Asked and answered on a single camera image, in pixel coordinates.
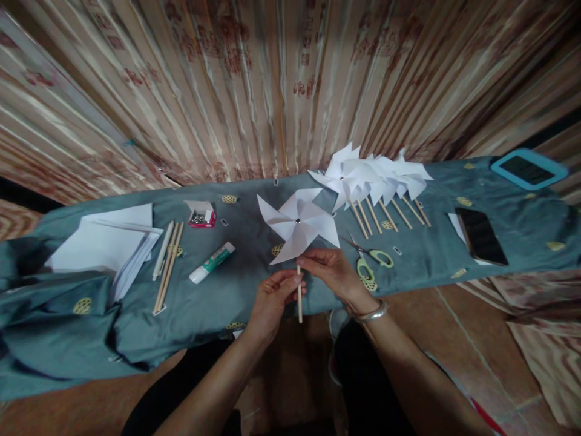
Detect pile of finished paper pinwheels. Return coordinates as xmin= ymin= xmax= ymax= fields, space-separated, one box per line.
xmin=307 ymin=141 xmax=435 ymax=241

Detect stack of white paper sheets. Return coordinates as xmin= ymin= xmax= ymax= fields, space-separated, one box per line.
xmin=45 ymin=203 xmax=165 ymax=303

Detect wooden stick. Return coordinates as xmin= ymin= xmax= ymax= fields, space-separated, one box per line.
xmin=156 ymin=221 xmax=185 ymax=315
xmin=152 ymin=221 xmax=180 ymax=315

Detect person's left fingers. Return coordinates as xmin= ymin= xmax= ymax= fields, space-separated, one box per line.
xmin=282 ymin=277 xmax=308 ymax=304

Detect blue cased black device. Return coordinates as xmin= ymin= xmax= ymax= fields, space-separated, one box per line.
xmin=490 ymin=148 xmax=570 ymax=191

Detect person's left hand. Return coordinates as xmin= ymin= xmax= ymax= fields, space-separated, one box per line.
xmin=245 ymin=268 xmax=308 ymax=340

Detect person's right index finger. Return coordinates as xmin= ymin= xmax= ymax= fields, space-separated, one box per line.
xmin=297 ymin=248 xmax=340 ymax=265

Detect striped beige fabric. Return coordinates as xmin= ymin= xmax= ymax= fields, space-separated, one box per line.
xmin=458 ymin=270 xmax=581 ymax=436

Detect person's left thumb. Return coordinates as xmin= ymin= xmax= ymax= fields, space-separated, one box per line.
xmin=266 ymin=269 xmax=301 ymax=286

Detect red white box of pins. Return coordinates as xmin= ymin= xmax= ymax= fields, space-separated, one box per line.
xmin=183 ymin=199 xmax=218 ymax=230

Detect person's right thumb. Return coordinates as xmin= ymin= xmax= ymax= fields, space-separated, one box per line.
xmin=299 ymin=262 xmax=332 ymax=280

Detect green handled scissors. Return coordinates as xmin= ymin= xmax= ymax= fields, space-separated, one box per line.
xmin=341 ymin=229 xmax=395 ymax=280

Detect white pen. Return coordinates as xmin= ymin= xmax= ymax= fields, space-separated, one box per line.
xmin=152 ymin=220 xmax=175 ymax=282

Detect white paper pinwheel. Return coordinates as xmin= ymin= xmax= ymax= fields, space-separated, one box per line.
xmin=256 ymin=188 xmax=342 ymax=324

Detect black smartphone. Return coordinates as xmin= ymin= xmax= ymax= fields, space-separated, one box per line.
xmin=455 ymin=207 xmax=510 ymax=268

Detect white glue stick green label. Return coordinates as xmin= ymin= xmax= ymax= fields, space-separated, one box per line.
xmin=188 ymin=241 xmax=237 ymax=285

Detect striped beige curtain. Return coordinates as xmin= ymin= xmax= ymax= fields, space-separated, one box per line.
xmin=0 ymin=0 xmax=581 ymax=242

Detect person's right hand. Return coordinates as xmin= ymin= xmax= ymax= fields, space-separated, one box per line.
xmin=297 ymin=248 xmax=387 ymax=317

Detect teal patterned cloth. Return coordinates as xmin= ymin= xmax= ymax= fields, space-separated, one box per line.
xmin=0 ymin=154 xmax=581 ymax=401

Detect person's legs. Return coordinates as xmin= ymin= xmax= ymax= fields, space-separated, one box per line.
xmin=120 ymin=313 xmax=455 ymax=436

